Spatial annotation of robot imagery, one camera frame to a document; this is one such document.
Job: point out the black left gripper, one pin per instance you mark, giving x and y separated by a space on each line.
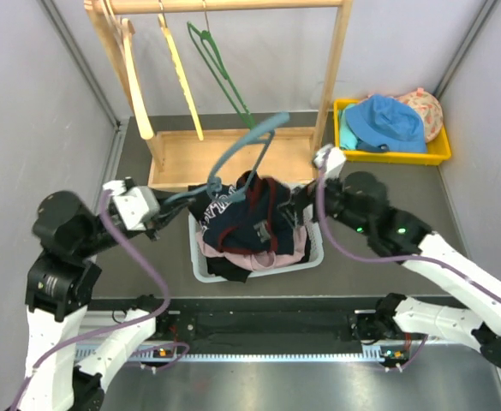
170 204

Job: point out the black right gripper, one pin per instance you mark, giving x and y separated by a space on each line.
301 198

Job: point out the black tank top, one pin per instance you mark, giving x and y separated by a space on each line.
226 269

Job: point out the navy maroon-trimmed jersey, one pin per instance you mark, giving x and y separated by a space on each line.
246 218

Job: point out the pink tank top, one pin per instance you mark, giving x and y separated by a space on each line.
260 261

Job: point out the beige wooden hanger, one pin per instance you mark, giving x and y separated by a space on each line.
124 31

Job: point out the green plastic hanger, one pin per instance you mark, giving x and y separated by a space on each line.
206 46

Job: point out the yellow metal-hook hanger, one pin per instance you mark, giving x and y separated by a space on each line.
180 72

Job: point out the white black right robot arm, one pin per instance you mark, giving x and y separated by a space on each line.
360 202

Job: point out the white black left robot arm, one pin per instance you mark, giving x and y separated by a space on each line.
67 369

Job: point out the white plastic laundry basket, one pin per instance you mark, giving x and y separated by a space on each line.
314 252

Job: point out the wooden clothes rack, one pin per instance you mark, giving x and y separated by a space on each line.
179 159

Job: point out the blue bucket hat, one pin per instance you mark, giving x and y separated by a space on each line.
381 124

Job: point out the yellow plastic bin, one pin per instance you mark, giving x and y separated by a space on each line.
438 150

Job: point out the pink floral hat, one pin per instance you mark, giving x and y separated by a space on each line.
428 108

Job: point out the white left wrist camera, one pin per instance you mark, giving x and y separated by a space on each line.
135 205

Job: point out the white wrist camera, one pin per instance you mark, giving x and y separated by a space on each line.
135 205
329 160

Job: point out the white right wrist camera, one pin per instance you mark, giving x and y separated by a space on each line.
329 160

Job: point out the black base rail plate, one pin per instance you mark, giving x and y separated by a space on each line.
307 325

